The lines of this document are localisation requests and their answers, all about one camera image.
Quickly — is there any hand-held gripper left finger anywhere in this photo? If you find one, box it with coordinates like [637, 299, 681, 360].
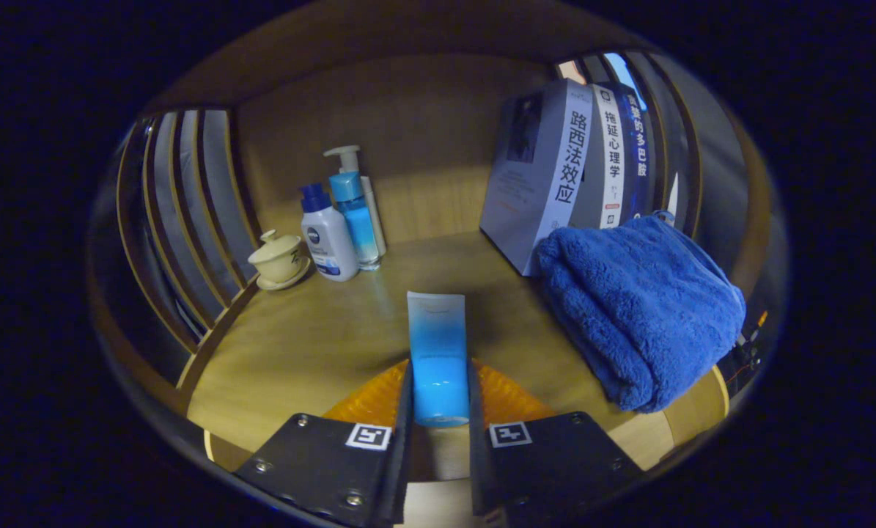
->
[232, 359, 415, 527]

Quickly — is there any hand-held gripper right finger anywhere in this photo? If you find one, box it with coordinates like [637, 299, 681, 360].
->
[465, 358, 645, 520]

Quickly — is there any blue cleanser tube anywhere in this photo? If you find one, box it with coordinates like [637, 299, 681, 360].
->
[406, 291, 471, 428]

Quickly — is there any wooden countertop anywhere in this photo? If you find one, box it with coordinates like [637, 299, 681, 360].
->
[187, 231, 732, 481]

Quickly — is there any wooden cabinet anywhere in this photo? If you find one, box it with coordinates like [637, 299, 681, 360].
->
[86, 0, 783, 485]

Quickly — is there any white bottle with blue cap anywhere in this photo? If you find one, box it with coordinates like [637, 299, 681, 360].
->
[298, 183, 360, 282]

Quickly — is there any blue folded towel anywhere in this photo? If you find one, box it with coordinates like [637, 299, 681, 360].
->
[534, 211, 746, 414]

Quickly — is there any cream lidded teacup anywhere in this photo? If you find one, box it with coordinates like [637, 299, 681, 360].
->
[247, 229, 312, 291]

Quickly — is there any slim white tube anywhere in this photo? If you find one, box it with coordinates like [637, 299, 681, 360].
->
[361, 176, 388, 257]

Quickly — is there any blue pump bottle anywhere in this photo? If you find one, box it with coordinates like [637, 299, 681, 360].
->
[323, 145, 381, 271]

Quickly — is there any black equipment with orange part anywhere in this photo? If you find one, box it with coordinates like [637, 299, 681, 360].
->
[724, 308, 772, 382]

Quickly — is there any grey book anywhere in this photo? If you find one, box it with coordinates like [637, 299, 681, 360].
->
[479, 78, 594, 277]

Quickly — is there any white-spined book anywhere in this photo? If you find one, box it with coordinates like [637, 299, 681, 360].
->
[570, 83, 625, 230]

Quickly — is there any dark blue book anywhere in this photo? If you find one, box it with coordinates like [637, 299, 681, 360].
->
[614, 81, 658, 221]

